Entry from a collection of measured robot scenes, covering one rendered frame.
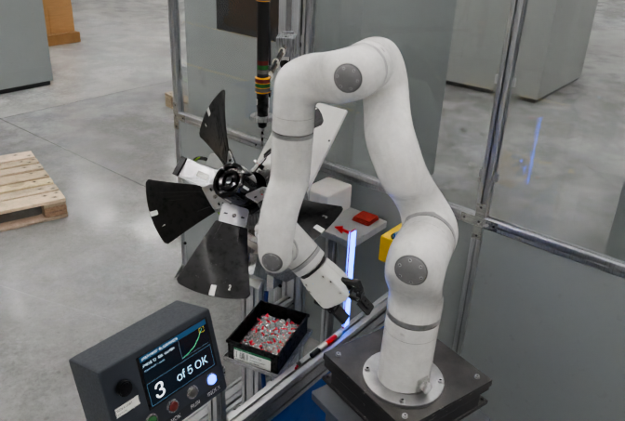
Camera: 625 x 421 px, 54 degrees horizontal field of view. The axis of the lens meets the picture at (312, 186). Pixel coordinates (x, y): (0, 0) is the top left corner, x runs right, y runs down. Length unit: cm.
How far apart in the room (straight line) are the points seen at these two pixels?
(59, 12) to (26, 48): 251
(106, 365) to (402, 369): 63
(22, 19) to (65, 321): 460
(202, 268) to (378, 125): 89
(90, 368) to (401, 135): 71
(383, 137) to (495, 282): 131
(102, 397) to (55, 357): 208
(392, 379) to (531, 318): 107
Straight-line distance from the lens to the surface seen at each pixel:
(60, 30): 1004
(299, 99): 126
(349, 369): 153
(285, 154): 130
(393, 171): 122
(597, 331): 237
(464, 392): 154
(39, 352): 334
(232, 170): 194
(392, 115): 123
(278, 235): 131
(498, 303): 246
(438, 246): 123
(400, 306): 135
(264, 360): 180
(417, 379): 146
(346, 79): 112
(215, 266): 192
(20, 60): 756
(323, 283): 143
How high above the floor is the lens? 201
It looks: 25 degrees down
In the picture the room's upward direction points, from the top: 3 degrees clockwise
